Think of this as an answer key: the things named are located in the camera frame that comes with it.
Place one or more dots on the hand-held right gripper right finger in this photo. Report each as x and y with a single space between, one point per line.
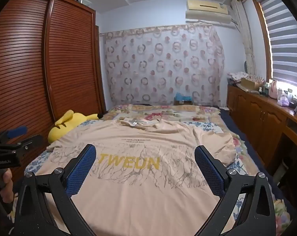
209 172

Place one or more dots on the tied beige curtain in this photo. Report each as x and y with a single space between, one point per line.
244 34

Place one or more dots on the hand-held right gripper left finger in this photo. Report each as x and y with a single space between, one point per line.
80 169

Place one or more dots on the beige printed t-shirt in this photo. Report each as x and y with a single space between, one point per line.
148 196

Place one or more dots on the pink bottle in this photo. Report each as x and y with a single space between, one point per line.
274 88

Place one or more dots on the circle print curtain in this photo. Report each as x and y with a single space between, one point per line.
163 66

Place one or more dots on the person's left hand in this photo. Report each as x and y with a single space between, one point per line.
6 185

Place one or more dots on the navy bed sheet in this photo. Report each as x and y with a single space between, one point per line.
251 152

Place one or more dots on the striped window blind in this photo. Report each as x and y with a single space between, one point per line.
283 41

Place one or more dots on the blue floral blanket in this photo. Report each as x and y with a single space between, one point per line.
33 168

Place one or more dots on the wooden cabinet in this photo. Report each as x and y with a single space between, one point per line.
251 108

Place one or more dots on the pink floral quilt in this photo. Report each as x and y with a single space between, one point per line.
168 113

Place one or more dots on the purple tissue pack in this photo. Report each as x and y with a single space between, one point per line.
283 101

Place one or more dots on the dark round fan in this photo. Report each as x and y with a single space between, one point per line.
248 66

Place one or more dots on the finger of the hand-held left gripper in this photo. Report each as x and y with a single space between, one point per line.
15 130
25 142

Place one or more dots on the wooden louvered wardrobe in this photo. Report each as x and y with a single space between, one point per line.
28 66

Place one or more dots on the folded printed cloth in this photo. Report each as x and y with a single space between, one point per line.
236 76

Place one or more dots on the long cardboard box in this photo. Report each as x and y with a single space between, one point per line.
251 83

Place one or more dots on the wall air conditioner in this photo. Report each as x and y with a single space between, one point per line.
207 7

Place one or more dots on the clear storage box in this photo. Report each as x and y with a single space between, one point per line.
84 2

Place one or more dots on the yellow plush toy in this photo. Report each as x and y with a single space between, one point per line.
62 127

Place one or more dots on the small cardboard box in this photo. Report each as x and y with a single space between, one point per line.
182 102

